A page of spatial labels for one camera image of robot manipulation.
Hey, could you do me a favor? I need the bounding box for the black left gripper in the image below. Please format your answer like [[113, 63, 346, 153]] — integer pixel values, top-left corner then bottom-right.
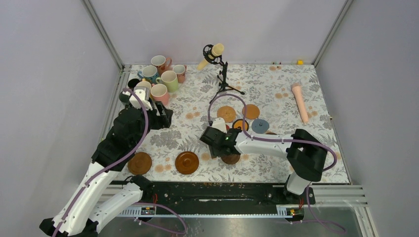
[[131, 100, 173, 149]]

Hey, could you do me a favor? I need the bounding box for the orange black face coaster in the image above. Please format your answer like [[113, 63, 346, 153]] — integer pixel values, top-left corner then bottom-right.
[[232, 119, 249, 131]]

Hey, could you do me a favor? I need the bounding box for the woven rattan coaster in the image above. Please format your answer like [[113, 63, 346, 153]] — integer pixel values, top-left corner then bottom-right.
[[217, 106, 236, 123]]

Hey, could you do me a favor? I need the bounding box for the brown wooden knob lid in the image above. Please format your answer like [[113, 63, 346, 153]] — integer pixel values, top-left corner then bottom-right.
[[175, 151, 199, 175]]

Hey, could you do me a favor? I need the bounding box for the blue round coaster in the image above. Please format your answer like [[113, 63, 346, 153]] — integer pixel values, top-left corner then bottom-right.
[[251, 118, 270, 134]]

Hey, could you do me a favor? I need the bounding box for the light wooden round coaster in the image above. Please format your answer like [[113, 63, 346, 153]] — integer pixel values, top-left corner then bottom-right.
[[242, 104, 260, 119]]

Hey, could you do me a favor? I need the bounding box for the brown wooden coaster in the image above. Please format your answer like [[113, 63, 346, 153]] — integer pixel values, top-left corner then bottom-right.
[[127, 152, 152, 175]]

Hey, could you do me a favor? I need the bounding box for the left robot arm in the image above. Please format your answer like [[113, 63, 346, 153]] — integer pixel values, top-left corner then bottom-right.
[[40, 102, 173, 237]]

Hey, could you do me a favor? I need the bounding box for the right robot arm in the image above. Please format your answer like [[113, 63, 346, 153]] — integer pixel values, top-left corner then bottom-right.
[[200, 126, 328, 204]]

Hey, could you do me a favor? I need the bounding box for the yellow mug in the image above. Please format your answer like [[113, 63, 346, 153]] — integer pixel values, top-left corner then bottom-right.
[[134, 81, 152, 91]]

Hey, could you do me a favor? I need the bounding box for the dark green mug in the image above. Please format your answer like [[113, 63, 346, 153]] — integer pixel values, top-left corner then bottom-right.
[[119, 91, 131, 105]]

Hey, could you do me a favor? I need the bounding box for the light green mug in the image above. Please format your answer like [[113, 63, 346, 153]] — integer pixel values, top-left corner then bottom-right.
[[156, 70, 178, 93]]

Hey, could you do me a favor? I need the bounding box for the black mug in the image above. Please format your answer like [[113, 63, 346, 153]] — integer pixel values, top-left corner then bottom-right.
[[127, 78, 140, 89]]

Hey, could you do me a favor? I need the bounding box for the blue patterned mug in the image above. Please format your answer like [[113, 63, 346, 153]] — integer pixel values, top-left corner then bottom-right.
[[137, 65, 159, 83]]

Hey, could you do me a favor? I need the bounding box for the small pink mug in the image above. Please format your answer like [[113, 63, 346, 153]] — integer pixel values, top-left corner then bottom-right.
[[172, 65, 187, 83]]

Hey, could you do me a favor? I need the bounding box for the floral table mat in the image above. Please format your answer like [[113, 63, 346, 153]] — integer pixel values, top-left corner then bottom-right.
[[109, 64, 350, 184]]

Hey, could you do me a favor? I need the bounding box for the black microphone tripod stand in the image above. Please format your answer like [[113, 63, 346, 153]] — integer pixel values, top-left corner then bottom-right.
[[209, 60, 245, 104]]

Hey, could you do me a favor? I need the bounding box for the cream microphone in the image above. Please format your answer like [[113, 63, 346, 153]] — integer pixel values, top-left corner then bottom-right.
[[197, 43, 224, 71]]

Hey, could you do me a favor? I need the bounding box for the pink cylindrical roller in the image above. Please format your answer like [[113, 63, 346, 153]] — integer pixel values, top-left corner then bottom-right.
[[291, 83, 309, 124]]

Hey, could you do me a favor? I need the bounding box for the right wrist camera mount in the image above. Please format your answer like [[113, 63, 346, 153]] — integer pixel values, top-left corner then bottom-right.
[[211, 118, 227, 133]]

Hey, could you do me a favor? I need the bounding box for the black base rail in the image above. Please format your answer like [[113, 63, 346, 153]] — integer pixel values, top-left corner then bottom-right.
[[140, 181, 316, 215]]

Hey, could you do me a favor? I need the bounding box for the salmon mug with handle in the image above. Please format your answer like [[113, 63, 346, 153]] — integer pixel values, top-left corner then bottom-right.
[[151, 55, 172, 76]]

